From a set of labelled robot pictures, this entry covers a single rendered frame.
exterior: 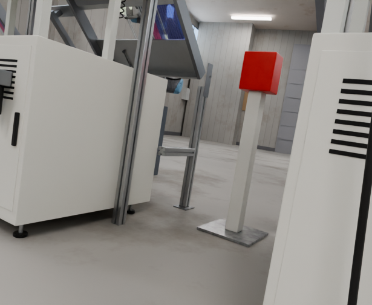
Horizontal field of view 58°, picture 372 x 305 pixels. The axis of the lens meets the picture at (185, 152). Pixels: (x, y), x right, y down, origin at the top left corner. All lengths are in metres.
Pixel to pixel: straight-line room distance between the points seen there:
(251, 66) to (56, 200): 0.91
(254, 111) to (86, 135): 0.68
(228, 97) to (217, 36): 2.08
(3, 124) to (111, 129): 0.36
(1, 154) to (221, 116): 10.29
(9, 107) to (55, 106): 0.13
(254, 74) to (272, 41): 10.45
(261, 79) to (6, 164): 0.98
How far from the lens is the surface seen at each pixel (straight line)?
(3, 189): 1.16
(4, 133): 1.16
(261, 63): 1.44
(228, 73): 11.36
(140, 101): 1.33
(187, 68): 1.82
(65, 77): 1.13
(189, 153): 1.68
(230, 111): 11.16
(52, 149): 1.13
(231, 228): 1.49
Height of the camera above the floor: 0.44
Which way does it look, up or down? 5 degrees down
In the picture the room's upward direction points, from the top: 9 degrees clockwise
